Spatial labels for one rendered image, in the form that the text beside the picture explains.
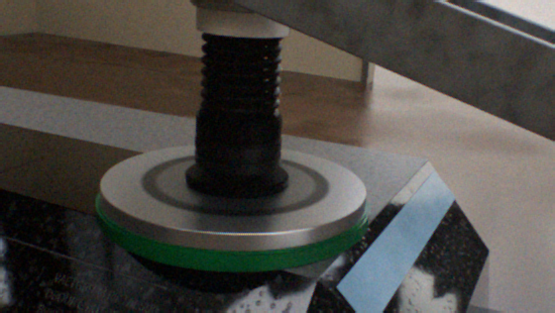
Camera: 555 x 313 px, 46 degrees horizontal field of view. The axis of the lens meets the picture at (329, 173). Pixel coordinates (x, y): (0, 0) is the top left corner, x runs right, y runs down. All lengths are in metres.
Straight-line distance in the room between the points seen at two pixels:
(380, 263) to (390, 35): 0.19
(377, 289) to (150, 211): 0.18
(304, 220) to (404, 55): 0.14
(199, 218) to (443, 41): 0.20
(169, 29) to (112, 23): 0.68
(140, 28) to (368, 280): 6.33
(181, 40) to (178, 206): 6.02
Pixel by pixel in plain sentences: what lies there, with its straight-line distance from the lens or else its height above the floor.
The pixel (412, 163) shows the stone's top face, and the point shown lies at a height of 0.80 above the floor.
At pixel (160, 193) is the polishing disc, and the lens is 0.51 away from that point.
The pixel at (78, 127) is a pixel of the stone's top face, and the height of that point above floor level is 0.80.
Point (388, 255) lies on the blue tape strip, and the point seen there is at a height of 0.78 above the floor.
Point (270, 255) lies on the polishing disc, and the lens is 0.45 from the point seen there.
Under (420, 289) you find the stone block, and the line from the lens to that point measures 0.56.
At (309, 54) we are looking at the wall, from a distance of 5.84.
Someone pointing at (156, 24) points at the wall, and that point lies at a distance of 6.64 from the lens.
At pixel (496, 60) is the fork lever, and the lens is 0.40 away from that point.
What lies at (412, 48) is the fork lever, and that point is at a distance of 0.41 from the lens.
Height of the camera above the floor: 1.01
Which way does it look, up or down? 18 degrees down
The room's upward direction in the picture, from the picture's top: 5 degrees clockwise
